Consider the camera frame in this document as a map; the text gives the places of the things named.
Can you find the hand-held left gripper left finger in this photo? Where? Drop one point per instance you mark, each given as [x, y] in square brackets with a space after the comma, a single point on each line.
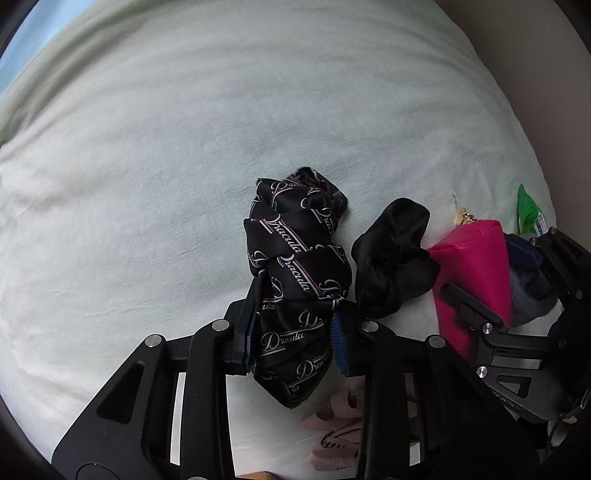
[250, 339]

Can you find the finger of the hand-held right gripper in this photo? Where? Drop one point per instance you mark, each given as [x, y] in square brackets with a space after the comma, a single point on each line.
[475, 309]
[524, 251]

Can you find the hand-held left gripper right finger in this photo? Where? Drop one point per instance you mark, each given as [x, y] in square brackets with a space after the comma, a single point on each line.
[340, 344]

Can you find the magenta zip pouch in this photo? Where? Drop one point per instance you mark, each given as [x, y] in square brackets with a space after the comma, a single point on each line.
[475, 272]

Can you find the black printed silk scarf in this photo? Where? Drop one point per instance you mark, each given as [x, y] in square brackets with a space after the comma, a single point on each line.
[295, 277]

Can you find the grey cloth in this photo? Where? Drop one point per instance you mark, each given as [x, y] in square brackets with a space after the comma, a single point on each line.
[531, 290]

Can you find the green plastic packet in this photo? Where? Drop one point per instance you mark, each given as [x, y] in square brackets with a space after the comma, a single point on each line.
[531, 212]

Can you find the pink hair claw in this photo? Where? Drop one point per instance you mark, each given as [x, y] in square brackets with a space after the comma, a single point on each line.
[339, 408]

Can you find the black satin scrunchie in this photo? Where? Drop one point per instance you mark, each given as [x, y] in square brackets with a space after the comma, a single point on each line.
[392, 258]

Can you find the beige pink printed garment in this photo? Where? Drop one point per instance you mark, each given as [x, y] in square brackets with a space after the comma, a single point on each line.
[334, 445]

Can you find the pale green bed sheet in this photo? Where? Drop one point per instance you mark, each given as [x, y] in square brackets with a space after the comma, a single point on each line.
[184, 161]

